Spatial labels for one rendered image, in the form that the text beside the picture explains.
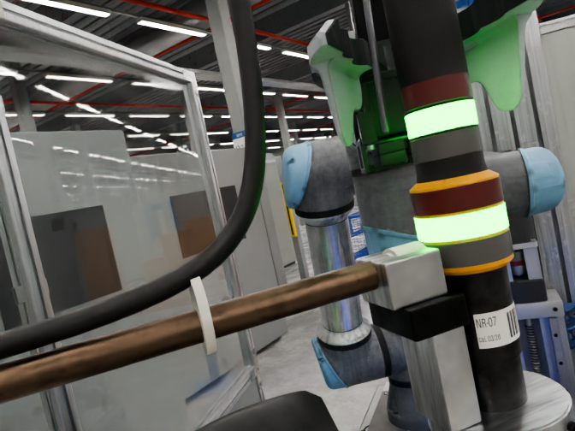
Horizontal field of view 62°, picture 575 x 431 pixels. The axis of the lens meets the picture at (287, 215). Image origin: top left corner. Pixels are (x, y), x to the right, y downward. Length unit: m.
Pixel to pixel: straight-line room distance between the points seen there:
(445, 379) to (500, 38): 0.17
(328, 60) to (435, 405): 0.18
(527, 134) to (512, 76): 0.88
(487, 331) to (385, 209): 0.27
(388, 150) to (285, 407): 0.22
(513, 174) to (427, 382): 0.34
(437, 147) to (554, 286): 0.99
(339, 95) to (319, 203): 0.60
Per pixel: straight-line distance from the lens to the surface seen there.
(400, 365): 1.07
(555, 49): 2.14
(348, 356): 1.02
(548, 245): 1.19
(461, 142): 0.24
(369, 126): 0.31
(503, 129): 1.16
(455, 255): 0.24
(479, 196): 0.24
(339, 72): 0.27
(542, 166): 0.57
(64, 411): 1.01
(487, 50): 0.30
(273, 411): 0.41
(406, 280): 0.22
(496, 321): 0.25
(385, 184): 0.49
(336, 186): 0.86
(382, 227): 0.50
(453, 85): 0.24
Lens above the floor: 1.59
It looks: 3 degrees down
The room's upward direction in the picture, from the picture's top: 12 degrees counter-clockwise
